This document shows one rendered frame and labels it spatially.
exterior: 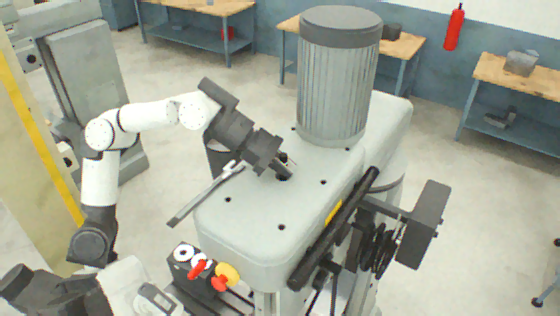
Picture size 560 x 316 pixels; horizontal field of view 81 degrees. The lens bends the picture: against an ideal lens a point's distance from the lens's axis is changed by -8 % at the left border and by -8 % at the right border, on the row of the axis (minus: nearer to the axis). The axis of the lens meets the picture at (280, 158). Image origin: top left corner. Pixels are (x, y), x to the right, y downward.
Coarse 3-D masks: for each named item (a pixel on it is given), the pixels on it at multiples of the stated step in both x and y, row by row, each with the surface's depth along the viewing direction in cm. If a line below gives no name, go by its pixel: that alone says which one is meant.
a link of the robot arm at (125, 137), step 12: (120, 108) 85; (132, 108) 83; (144, 108) 83; (156, 108) 82; (120, 120) 84; (132, 120) 83; (144, 120) 83; (156, 120) 82; (120, 132) 85; (132, 132) 86; (120, 144) 87; (132, 144) 92
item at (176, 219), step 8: (232, 160) 90; (224, 168) 88; (240, 168) 88; (224, 176) 85; (216, 184) 83; (208, 192) 81; (192, 200) 79; (200, 200) 79; (184, 208) 77; (192, 208) 77; (176, 216) 75; (184, 216) 76; (168, 224) 74; (176, 224) 74
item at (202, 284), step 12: (180, 252) 159; (192, 252) 158; (168, 264) 159; (180, 264) 155; (192, 264) 153; (180, 276) 161; (204, 276) 150; (216, 276) 158; (192, 288) 163; (204, 288) 156
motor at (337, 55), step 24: (312, 24) 78; (336, 24) 78; (360, 24) 78; (312, 48) 81; (336, 48) 78; (360, 48) 79; (312, 72) 84; (336, 72) 82; (360, 72) 82; (312, 96) 88; (336, 96) 85; (360, 96) 87; (312, 120) 93; (336, 120) 90; (360, 120) 93; (336, 144) 94
